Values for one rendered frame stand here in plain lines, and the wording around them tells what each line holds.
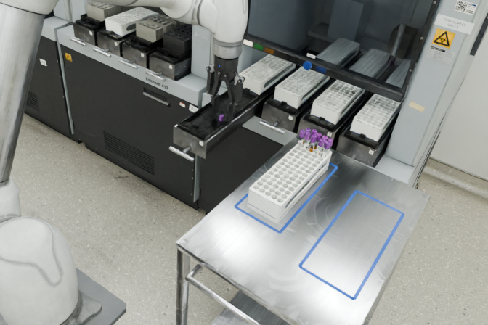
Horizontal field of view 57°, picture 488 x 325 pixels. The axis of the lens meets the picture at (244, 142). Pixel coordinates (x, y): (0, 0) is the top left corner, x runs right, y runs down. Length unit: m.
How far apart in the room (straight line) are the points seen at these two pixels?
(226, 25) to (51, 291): 0.81
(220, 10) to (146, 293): 1.23
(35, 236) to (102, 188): 1.52
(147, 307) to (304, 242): 1.00
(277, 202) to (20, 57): 0.66
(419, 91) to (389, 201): 0.38
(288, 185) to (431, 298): 1.24
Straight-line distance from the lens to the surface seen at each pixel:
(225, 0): 1.31
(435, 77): 1.49
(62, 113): 2.65
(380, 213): 1.30
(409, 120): 1.56
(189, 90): 1.86
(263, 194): 1.16
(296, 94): 1.63
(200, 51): 1.86
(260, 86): 1.67
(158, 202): 2.37
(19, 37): 0.99
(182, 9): 1.36
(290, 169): 1.26
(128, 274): 2.09
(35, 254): 0.95
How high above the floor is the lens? 1.67
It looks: 37 degrees down
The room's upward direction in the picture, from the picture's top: 7 degrees clockwise
